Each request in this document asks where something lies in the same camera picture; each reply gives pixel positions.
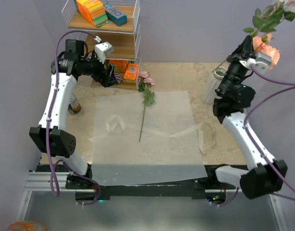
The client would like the purple wavy scrub pad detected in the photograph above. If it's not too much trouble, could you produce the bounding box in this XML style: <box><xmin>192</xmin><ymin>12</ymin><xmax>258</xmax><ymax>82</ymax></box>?
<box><xmin>114</xmin><ymin>73</ymin><xmax>125</xmax><ymax>85</ymax></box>

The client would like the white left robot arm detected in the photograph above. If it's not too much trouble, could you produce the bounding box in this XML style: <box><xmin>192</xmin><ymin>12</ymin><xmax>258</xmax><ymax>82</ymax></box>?
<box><xmin>29</xmin><ymin>38</ymin><xmax>117</xmax><ymax>189</ymax></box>

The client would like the white ribbed vase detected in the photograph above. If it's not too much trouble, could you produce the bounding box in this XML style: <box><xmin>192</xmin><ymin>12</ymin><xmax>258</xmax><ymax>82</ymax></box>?
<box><xmin>201</xmin><ymin>66</ymin><xmax>227</xmax><ymax>104</ymax></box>

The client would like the cream printed ribbon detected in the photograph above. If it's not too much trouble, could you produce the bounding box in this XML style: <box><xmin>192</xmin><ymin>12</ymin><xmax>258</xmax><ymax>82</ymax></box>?
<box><xmin>88</xmin><ymin>115</ymin><xmax>216</xmax><ymax>156</ymax></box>

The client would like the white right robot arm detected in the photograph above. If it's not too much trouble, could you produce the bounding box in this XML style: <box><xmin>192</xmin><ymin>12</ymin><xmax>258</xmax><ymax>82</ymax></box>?
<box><xmin>208</xmin><ymin>36</ymin><xmax>287</xmax><ymax>199</ymax></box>

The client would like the orange sponge pack top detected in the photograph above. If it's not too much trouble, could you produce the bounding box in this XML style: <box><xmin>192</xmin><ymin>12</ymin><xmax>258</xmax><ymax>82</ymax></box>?
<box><xmin>75</xmin><ymin>0</ymin><xmax>109</xmax><ymax>27</ymax></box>

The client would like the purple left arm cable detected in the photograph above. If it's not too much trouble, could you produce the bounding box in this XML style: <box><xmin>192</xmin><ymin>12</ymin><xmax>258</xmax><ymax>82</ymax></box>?
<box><xmin>45</xmin><ymin>30</ymin><xmax>102</xmax><ymax>206</ymax></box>

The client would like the white bouquet wrapping paper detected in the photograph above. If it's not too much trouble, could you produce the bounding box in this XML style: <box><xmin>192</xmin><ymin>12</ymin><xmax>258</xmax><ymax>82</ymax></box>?
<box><xmin>92</xmin><ymin>91</ymin><xmax>207</xmax><ymax>186</ymax></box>

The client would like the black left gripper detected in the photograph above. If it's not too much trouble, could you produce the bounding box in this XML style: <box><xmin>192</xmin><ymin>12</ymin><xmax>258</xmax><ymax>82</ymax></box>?
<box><xmin>79</xmin><ymin>50</ymin><xmax>119</xmax><ymax>87</ymax></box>

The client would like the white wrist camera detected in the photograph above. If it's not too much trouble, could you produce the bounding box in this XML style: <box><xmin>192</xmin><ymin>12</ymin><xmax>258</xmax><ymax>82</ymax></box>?
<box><xmin>95</xmin><ymin>42</ymin><xmax>114</xmax><ymax>64</ymax></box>
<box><xmin>239</xmin><ymin>52</ymin><xmax>272</xmax><ymax>74</ymax></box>

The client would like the orange sponge box right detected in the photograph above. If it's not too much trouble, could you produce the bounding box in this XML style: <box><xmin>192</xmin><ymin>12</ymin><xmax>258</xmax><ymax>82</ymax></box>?
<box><xmin>123</xmin><ymin>63</ymin><xmax>139</xmax><ymax>83</ymax></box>

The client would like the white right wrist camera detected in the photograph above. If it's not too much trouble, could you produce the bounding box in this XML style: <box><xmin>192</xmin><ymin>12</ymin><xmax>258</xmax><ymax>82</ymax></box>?
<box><xmin>239</xmin><ymin>52</ymin><xmax>272</xmax><ymax>74</ymax></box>

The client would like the orange plastic bottle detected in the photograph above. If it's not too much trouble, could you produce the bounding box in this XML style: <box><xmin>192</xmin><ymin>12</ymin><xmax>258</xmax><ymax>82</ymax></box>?
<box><xmin>6</xmin><ymin>221</ymin><xmax>48</xmax><ymax>231</ymax></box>

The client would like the pink rose stem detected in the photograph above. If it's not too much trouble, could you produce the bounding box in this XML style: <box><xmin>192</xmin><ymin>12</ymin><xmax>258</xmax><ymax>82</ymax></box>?
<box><xmin>211</xmin><ymin>0</ymin><xmax>295</xmax><ymax>73</ymax></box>
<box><xmin>252</xmin><ymin>33</ymin><xmax>280</xmax><ymax>70</ymax></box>

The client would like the blue RIO box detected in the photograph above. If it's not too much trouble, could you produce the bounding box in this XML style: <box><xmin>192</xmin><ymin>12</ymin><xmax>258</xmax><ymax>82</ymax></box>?
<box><xmin>104</xmin><ymin>2</ymin><xmax>127</xmax><ymax>26</ymax></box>

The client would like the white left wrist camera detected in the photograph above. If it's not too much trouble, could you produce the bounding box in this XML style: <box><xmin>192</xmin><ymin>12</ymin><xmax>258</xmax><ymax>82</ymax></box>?
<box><xmin>95</xmin><ymin>42</ymin><xmax>114</xmax><ymax>64</ymax></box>

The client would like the white wire wooden shelf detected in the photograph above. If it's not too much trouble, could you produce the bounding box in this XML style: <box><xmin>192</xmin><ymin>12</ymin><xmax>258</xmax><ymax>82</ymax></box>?
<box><xmin>61</xmin><ymin>0</ymin><xmax>143</xmax><ymax>90</ymax></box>

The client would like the orange sponge box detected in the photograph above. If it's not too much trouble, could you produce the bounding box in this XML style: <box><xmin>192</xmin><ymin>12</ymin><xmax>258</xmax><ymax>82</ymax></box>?
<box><xmin>109</xmin><ymin>59</ymin><xmax>129</xmax><ymax>73</ymax></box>
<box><xmin>123</xmin><ymin>63</ymin><xmax>139</xmax><ymax>83</ymax></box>

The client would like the pink rose bunch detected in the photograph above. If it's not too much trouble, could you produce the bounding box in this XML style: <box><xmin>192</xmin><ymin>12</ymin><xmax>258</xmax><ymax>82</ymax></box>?
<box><xmin>138</xmin><ymin>71</ymin><xmax>155</xmax><ymax>142</ymax></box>

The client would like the orange sponge box middle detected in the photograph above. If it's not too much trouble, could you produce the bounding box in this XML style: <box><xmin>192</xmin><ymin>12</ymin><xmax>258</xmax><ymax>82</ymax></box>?
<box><xmin>109</xmin><ymin>59</ymin><xmax>129</xmax><ymax>73</ymax></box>

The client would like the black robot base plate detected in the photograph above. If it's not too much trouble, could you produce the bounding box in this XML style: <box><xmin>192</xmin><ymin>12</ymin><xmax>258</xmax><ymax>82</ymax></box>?
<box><xmin>65</xmin><ymin>165</ymin><xmax>234</xmax><ymax>202</ymax></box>

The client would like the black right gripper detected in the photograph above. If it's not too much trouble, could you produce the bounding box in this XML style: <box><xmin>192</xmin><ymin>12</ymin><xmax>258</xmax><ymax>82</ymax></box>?
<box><xmin>216</xmin><ymin>36</ymin><xmax>255</xmax><ymax>96</ymax></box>

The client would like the brown tin can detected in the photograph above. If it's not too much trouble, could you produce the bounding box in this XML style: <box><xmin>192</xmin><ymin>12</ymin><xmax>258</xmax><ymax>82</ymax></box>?
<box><xmin>68</xmin><ymin>94</ymin><xmax>81</xmax><ymax>115</ymax></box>

